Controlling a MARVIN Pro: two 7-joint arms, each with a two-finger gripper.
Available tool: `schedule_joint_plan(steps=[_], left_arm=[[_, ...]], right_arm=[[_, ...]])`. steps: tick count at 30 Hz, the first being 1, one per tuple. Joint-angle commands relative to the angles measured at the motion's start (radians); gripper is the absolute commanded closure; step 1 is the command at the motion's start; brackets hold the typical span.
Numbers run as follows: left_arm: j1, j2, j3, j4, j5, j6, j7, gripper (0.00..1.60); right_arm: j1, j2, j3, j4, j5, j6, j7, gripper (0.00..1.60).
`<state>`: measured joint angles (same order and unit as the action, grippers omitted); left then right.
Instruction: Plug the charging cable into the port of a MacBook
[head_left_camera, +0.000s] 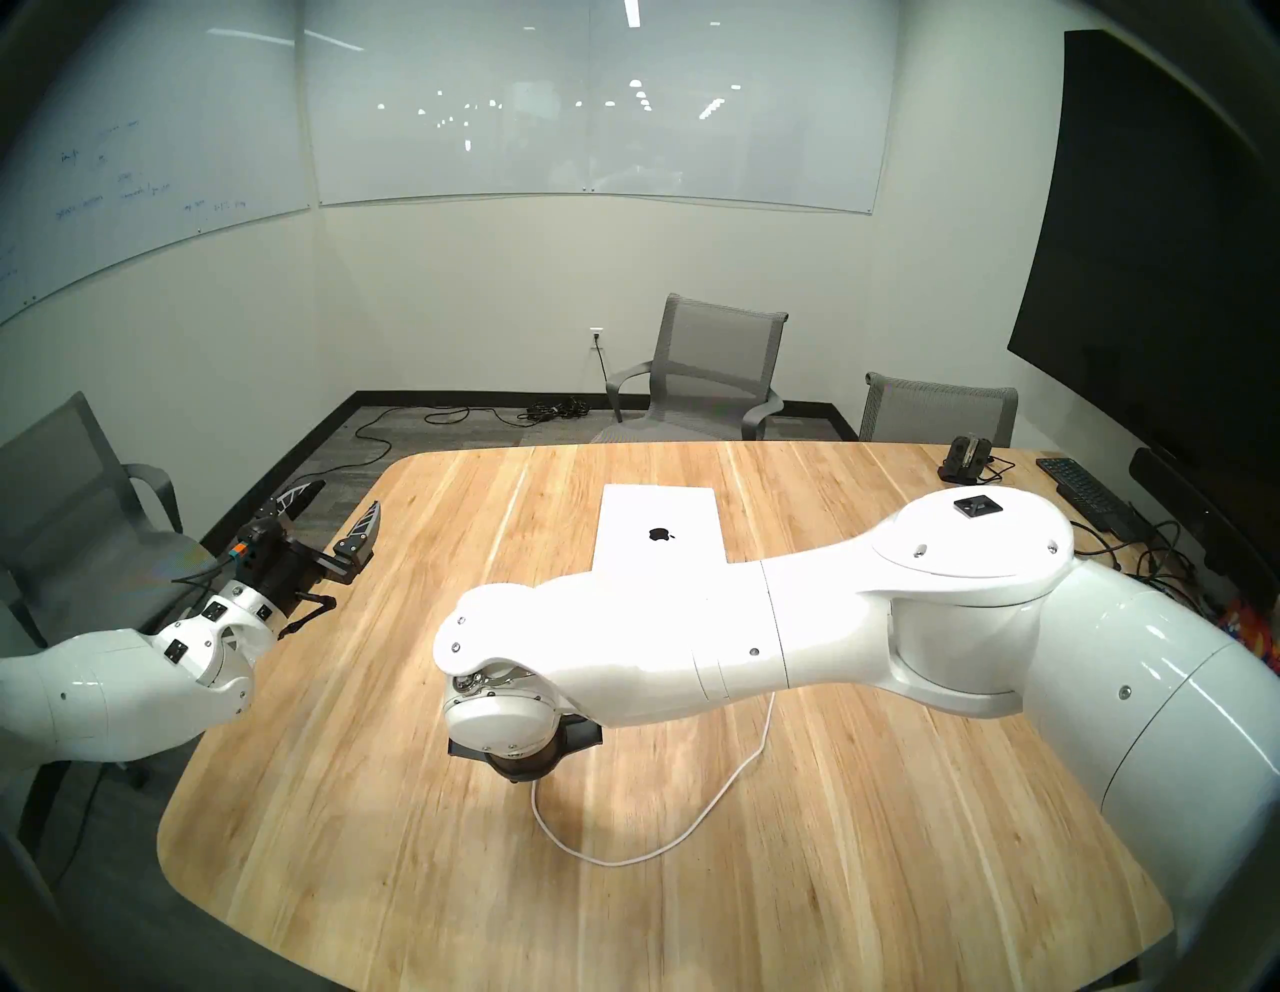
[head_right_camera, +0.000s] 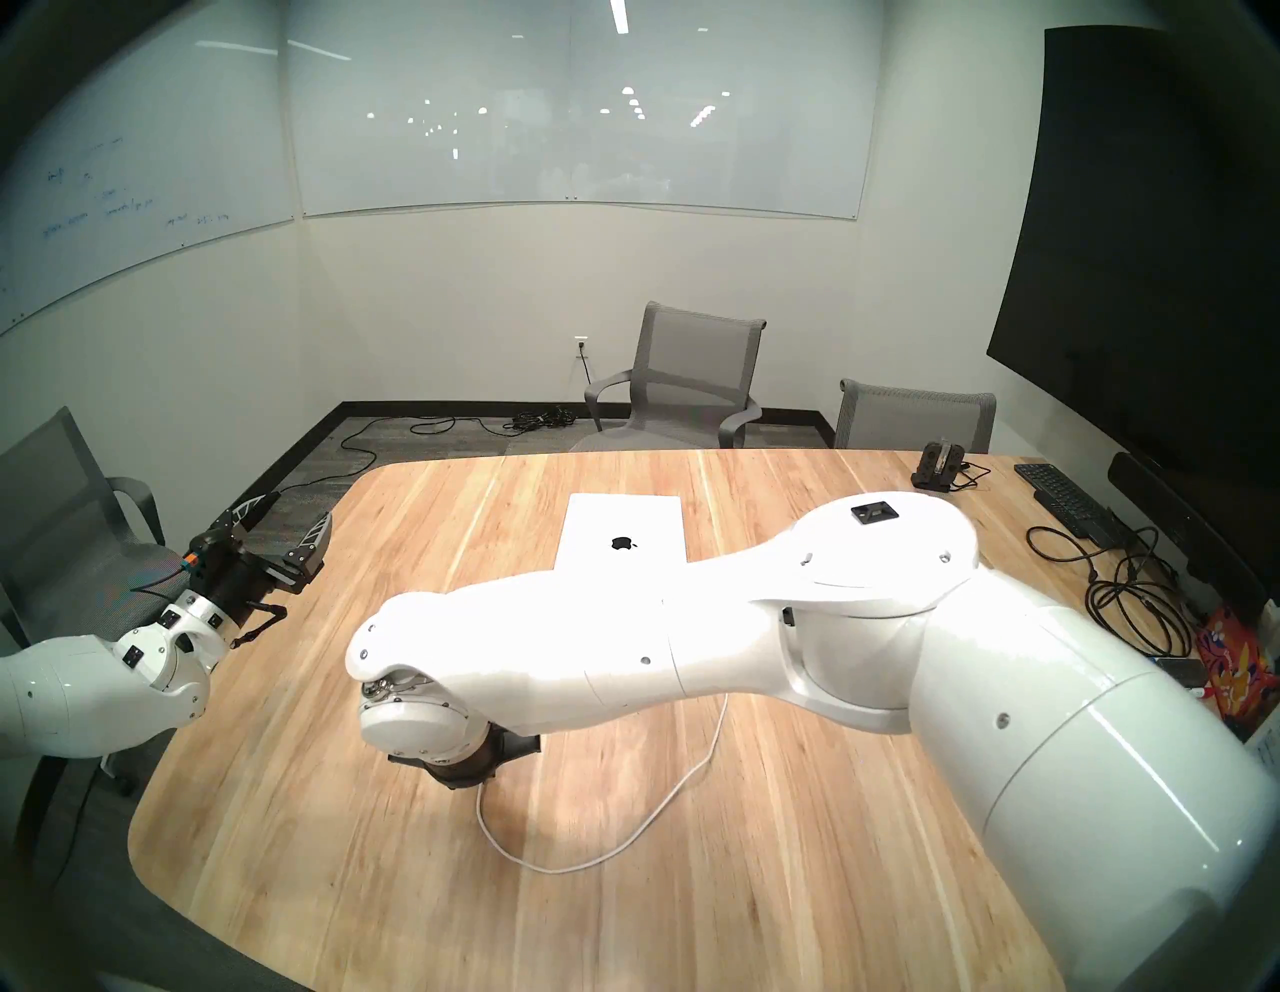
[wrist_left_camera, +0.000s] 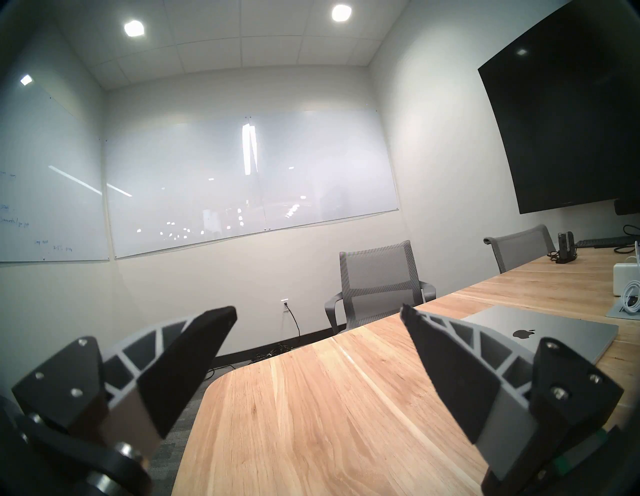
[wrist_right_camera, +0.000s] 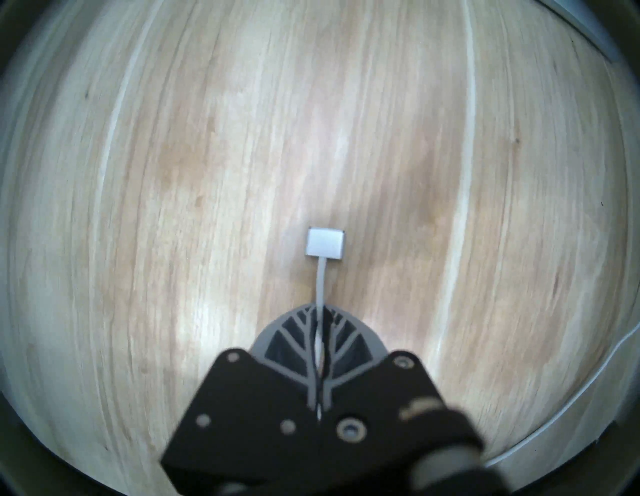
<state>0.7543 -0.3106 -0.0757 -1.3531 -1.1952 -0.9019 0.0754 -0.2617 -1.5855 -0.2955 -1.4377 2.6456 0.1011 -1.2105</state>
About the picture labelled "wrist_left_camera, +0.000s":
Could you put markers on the blank glass whiteboard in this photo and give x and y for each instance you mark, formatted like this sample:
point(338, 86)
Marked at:
point(225, 175)

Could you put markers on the black keyboard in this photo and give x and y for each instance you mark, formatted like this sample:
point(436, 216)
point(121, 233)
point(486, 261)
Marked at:
point(605, 242)

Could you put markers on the grey mesh office chair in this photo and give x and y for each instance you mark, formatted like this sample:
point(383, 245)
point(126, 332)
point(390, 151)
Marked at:
point(520, 247)

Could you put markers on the silver table outlet box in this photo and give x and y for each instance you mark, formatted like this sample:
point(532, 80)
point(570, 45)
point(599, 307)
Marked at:
point(614, 312)

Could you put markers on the silver MacBook laptop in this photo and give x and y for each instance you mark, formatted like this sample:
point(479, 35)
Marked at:
point(560, 342)

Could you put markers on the black soundbar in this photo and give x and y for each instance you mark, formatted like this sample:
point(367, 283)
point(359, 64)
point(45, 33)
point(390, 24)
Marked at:
point(627, 206)

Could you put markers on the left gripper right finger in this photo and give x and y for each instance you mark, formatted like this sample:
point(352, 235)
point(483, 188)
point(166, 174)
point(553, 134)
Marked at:
point(475, 380)

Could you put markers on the large white power adapter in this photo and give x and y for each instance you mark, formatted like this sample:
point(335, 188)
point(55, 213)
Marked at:
point(625, 277)

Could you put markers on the black charging dock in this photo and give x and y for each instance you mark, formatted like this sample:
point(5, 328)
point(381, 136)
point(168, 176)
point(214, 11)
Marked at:
point(566, 245)

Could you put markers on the round recessed ceiling light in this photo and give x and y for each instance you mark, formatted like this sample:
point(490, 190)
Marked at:
point(341, 12)
point(134, 28)

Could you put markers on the grey mesh chair with armrests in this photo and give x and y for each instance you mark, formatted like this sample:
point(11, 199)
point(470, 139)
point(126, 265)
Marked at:
point(375, 270)

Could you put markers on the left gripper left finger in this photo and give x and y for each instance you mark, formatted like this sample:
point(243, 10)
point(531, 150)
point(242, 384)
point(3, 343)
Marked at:
point(170, 370)

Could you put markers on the glass whiteboard with writing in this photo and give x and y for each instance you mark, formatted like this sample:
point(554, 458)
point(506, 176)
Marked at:
point(50, 200)

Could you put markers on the black wall television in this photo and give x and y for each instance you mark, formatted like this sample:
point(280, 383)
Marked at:
point(565, 115)

